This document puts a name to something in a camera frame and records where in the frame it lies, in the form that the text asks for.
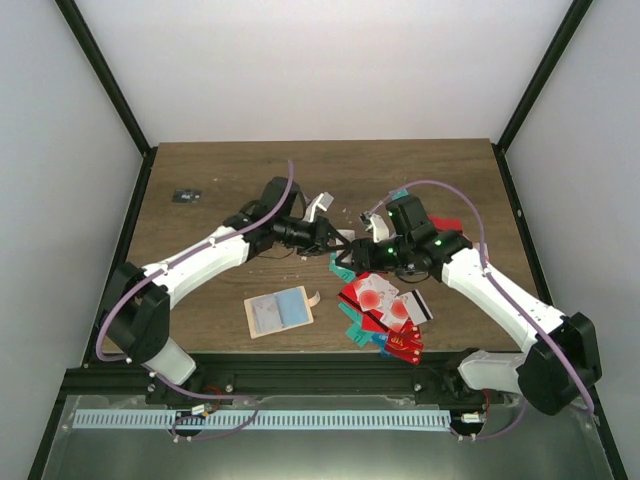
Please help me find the black frame rail front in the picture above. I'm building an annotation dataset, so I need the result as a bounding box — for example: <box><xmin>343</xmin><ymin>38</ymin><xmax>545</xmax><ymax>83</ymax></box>
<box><xmin>60</xmin><ymin>350</ymin><xmax>499</xmax><ymax>408</ymax></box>

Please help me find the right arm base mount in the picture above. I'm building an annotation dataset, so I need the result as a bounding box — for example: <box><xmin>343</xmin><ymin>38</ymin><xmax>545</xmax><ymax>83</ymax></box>
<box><xmin>412</xmin><ymin>366</ymin><xmax>502</xmax><ymax>406</ymax></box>

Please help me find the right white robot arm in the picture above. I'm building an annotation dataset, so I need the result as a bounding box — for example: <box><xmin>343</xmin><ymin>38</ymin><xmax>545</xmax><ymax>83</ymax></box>
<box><xmin>336</xmin><ymin>230</ymin><xmax>602</xmax><ymax>415</ymax></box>

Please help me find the red card black stripe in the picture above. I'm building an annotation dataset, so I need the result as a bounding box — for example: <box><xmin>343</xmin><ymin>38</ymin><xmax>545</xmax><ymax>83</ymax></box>
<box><xmin>360</xmin><ymin>315</ymin><xmax>390</xmax><ymax>334</ymax></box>

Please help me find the red VIP card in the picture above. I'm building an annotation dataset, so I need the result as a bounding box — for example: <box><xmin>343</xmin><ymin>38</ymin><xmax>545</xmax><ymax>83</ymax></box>
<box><xmin>383</xmin><ymin>333</ymin><xmax>423</xmax><ymax>365</ymax></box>

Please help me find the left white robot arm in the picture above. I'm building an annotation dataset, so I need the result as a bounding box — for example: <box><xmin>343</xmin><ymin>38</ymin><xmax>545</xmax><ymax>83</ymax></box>
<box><xmin>95</xmin><ymin>196</ymin><xmax>355</xmax><ymax>404</ymax></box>

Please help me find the purple cable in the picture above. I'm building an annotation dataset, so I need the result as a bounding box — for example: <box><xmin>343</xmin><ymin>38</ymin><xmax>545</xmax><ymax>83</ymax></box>
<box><xmin>94</xmin><ymin>159</ymin><xmax>296</xmax><ymax>364</ymax></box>
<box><xmin>369</xmin><ymin>179</ymin><xmax>596</xmax><ymax>416</ymax></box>

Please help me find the beige card holder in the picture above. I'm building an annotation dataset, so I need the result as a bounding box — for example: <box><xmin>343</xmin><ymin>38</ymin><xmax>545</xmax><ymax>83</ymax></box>
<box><xmin>244</xmin><ymin>286</ymin><xmax>321</xmax><ymax>339</ymax></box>

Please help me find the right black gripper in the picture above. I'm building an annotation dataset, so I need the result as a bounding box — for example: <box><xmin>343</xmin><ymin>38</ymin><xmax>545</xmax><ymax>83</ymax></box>
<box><xmin>335</xmin><ymin>236</ymin><xmax>413</xmax><ymax>276</ymax></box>

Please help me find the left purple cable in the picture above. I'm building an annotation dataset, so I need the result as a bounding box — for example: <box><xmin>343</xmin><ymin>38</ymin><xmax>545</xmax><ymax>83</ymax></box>
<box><xmin>94</xmin><ymin>159</ymin><xmax>296</xmax><ymax>364</ymax></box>

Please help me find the white striped card in pile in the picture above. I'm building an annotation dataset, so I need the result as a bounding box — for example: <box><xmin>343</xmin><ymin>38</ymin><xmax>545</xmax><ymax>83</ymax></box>
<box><xmin>399</xmin><ymin>290</ymin><xmax>433</xmax><ymax>325</ymax></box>

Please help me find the teal VIP card front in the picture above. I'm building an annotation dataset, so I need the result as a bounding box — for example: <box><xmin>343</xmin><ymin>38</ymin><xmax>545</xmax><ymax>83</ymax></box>
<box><xmin>345</xmin><ymin>323</ymin><xmax>373</xmax><ymax>348</ymax></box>

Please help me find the light blue slotted cable duct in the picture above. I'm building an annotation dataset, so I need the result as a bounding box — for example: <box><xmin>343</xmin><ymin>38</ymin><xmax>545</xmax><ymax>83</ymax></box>
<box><xmin>72</xmin><ymin>409</ymin><xmax>451</xmax><ymax>432</ymax></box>

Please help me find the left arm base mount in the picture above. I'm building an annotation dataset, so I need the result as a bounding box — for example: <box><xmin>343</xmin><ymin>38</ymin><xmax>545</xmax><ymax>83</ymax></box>
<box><xmin>146</xmin><ymin>365</ymin><xmax>235</xmax><ymax>407</ymax></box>

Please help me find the teal vip card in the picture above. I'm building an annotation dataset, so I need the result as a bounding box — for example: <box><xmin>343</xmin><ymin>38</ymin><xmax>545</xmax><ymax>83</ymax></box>
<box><xmin>345</xmin><ymin>323</ymin><xmax>373</xmax><ymax>348</ymax></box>
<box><xmin>329</xmin><ymin>252</ymin><xmax>356</xmax><ymax>284</ymax></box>

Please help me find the teal VIP card behind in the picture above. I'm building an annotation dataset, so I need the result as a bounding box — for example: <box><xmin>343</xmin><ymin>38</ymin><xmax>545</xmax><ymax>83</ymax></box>
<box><xmin>329</xmin><ymin>252</ymin><xmax>356</xmax><ymax>284</ymax></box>

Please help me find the white card red pattern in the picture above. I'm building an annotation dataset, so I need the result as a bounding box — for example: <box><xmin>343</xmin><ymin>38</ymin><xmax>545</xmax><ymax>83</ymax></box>
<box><xmin>338</xmin><ymin>229</ymin><xmax>356</xmax><ymax>242</ymax></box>

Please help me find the small black card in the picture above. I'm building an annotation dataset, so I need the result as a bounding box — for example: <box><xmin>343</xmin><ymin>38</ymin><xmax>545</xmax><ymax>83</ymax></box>
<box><xmin>172</xmin><ymin>189</ymin><xmax>202</xmax><ymax>204</ymax></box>

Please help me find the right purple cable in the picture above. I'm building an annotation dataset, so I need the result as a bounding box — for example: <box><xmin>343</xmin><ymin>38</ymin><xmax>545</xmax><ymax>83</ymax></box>
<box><xmin>369</xmin><ymin>179</ymin><xmax>596</xmax><ymax>416</ymax></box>

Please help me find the white card red circle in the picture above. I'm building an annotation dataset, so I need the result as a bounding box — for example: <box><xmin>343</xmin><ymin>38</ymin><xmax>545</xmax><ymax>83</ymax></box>
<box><xmin>354</xmin><ymin>274</ymin><xmax>399</xmax><ymax>311</ymax></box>

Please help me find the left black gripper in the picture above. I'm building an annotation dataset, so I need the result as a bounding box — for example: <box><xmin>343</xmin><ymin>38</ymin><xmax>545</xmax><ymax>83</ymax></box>
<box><xmin>274</xmin><ymin>216</ymin><xmax>350</xmax><ymax>257</ymax></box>

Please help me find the far red card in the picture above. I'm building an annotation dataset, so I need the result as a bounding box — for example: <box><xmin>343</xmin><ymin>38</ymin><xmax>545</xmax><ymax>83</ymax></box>
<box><xmin>428</xmin><ymin>215</ymin><xmax>463</xmax><ymax>233</ymax></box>

